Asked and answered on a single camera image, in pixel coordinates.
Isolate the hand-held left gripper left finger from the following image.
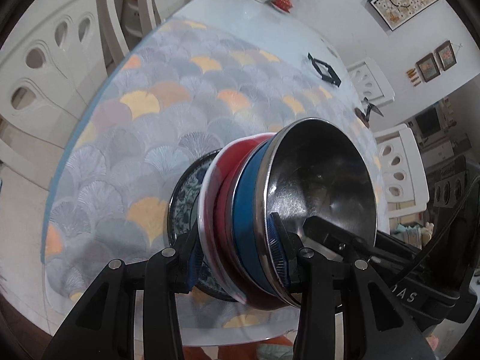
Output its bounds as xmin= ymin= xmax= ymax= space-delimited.
xmin=41 ymin=229 xmax=206 ymax=360

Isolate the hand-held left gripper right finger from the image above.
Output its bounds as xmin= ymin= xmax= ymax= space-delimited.
xmin=268 ymin=212 xmax=437 ymax=360

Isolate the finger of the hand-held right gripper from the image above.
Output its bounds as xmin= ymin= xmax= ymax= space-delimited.
xmin=376 ymin=230 xmax=421 ymax=260
xmin=303 ymin=215 xmax=376 ymax=267

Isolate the blue steel bowl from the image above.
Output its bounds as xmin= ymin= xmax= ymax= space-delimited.
xmin=227 ymin=118 xmax=379 ymax=306

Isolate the pink patterned bowl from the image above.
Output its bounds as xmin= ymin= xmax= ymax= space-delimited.
xmin=198 ymin=132 xmax=274 ymax=304

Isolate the blue floral plate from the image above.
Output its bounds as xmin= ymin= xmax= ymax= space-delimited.
xmin=167 ymin=149 xmax=241 ymax=302

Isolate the white dining chair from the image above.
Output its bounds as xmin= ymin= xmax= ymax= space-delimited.
xmin=347 ymin=58 xmax=396 ymax=107
xmin=125 ymin=0 xmax=196 ymax=38
xmin=103 ymin=0 xmax=130 ymax=59
xmin=0 ymin=0 xmax=117 ymax=147
xmin=375 ymin=124 xmax=430 ymax=218

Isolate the fan-patterned table mat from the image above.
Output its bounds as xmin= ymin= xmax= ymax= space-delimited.
xmin=39 ymin=19 xmax=383 ymax=338

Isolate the small framed picture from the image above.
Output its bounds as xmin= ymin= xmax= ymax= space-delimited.
xmin=434 ymin=40 xmax=456 ymax=71
xmin=415 ymin=54 xmax=437 ymax=83

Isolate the large framed picture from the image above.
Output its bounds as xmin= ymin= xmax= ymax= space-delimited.
xmin=369 ymin=0 xmax=444 ymax=32

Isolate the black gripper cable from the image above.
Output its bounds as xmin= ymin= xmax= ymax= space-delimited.
xmin=390 ymin=172 xmax=474 ymax=282

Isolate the black folding frame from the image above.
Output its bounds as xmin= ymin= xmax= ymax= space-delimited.
xmin=307 ymin=52 xmax=343 ymax=88

